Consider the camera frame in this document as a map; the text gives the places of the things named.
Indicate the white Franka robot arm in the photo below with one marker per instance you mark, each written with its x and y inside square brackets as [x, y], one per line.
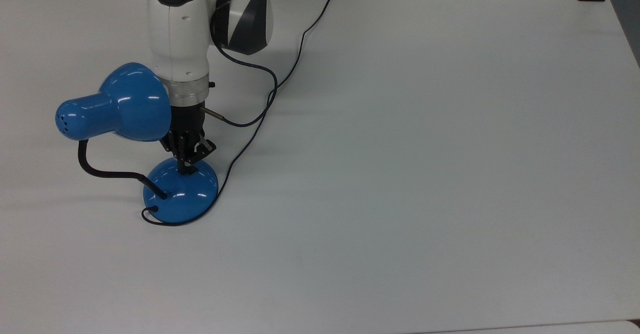
[177, 34]

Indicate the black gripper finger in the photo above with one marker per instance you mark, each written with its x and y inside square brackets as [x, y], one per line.
[194, 166]
[182, 166]

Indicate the blue desk lamp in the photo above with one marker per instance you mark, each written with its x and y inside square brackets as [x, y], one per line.
[130, 99]

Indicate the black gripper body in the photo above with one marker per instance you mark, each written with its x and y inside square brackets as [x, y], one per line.
[187, 119]

